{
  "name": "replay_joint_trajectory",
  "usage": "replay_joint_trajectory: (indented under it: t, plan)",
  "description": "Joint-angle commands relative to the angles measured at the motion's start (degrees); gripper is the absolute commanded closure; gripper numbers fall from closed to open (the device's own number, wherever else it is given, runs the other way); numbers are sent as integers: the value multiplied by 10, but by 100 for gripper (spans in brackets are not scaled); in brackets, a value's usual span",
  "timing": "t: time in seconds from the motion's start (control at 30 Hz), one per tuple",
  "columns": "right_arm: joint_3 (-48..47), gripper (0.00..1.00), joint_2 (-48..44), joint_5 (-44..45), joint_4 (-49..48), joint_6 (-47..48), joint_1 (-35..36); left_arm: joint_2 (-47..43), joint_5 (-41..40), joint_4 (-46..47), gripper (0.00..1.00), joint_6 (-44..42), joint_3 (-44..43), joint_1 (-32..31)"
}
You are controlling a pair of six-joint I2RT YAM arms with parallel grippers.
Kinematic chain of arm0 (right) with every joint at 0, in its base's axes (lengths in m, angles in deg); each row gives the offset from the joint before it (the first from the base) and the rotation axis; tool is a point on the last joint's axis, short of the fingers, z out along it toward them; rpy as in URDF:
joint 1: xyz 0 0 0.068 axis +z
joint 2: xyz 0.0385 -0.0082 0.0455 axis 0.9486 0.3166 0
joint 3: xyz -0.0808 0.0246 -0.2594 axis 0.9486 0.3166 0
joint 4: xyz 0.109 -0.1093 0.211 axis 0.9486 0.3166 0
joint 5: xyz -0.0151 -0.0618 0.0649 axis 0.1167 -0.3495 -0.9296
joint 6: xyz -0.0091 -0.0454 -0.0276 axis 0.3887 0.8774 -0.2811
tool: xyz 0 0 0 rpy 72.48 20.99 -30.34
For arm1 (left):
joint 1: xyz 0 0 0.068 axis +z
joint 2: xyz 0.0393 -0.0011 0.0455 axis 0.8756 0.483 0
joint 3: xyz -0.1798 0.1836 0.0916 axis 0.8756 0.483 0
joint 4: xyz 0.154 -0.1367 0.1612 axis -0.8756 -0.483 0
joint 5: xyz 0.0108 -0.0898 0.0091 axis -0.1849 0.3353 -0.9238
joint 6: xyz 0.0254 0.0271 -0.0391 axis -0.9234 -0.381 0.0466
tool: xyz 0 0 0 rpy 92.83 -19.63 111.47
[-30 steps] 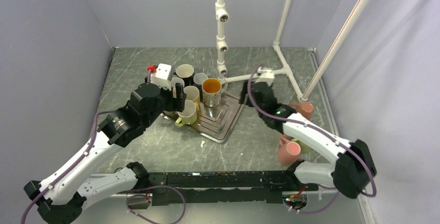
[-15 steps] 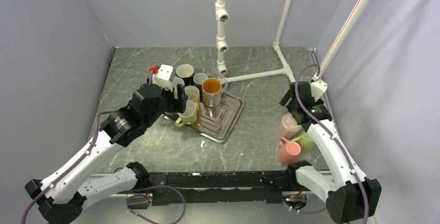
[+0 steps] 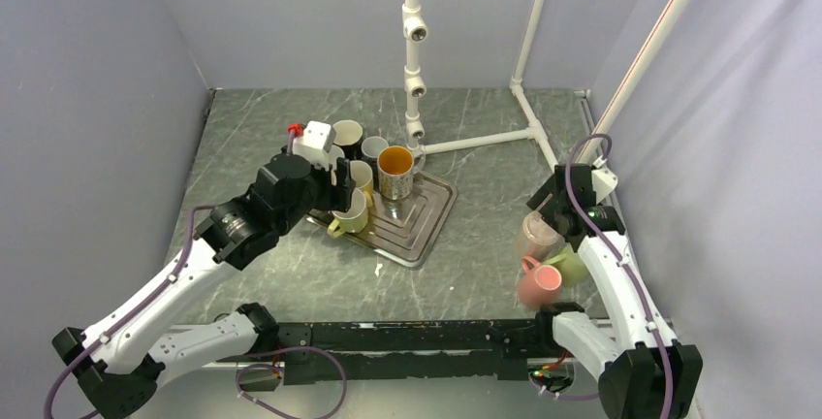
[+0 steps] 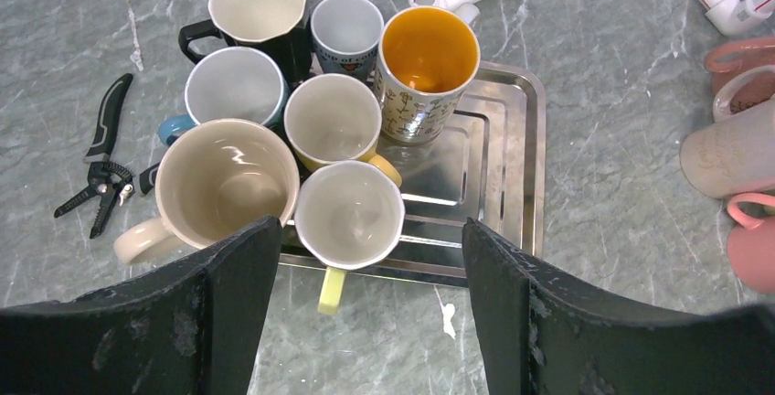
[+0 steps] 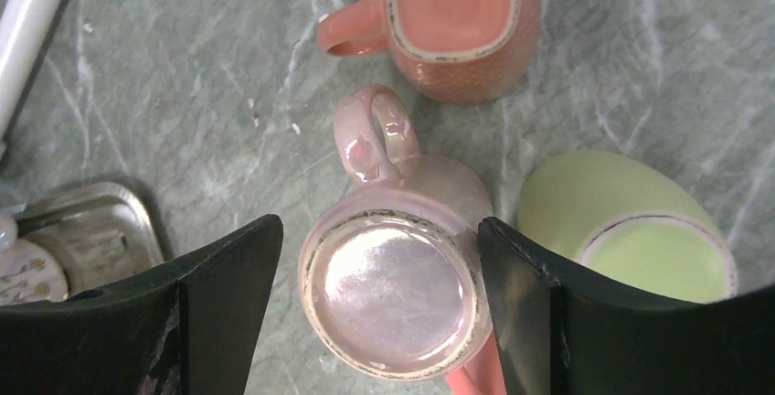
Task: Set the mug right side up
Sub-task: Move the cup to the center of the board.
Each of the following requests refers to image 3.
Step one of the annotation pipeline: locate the pink lidded cup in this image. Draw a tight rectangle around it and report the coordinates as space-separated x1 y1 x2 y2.
514 211 565 262

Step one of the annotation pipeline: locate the lime green faceted mug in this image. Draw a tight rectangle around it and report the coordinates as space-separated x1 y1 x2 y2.
327 189 371 238

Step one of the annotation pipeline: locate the yellow mug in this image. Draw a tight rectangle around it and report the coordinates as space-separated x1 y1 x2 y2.
349 160 373 208

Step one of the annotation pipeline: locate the black white-lined mug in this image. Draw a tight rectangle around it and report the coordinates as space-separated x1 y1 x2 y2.
332 119 364 160

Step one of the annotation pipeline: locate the grey blue mug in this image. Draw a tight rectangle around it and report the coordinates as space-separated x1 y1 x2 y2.
361 136 390 171

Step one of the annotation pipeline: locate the clear glass mug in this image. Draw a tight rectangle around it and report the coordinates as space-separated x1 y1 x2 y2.
377 145 416 201

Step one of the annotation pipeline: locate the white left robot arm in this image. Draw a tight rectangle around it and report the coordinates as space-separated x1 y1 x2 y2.
52 121 356 418

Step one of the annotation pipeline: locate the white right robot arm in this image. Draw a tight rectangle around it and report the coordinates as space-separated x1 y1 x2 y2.
527 164 704 418

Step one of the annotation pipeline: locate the light green mug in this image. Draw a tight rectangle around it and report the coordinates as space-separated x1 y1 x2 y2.
544 243 588 288

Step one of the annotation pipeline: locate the pink mug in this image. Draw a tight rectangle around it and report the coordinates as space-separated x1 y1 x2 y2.
517 255 563 310

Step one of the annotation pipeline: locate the steel serving tray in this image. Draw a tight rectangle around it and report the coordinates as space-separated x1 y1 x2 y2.
341 172 458 268

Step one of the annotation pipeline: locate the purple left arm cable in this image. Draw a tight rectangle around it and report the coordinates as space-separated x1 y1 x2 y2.
43 130 349 419

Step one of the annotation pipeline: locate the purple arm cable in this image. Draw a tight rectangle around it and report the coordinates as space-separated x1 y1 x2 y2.
43 130 349 419
527 134 676 419

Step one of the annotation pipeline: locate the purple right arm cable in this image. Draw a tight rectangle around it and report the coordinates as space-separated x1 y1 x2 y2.
527 134 676 419

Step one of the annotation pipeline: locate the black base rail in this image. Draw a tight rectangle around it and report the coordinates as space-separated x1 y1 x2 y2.
218 303 598 386

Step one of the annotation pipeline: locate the white PVC pipe frame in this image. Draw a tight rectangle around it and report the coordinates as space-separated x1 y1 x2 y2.
400 0 720 167

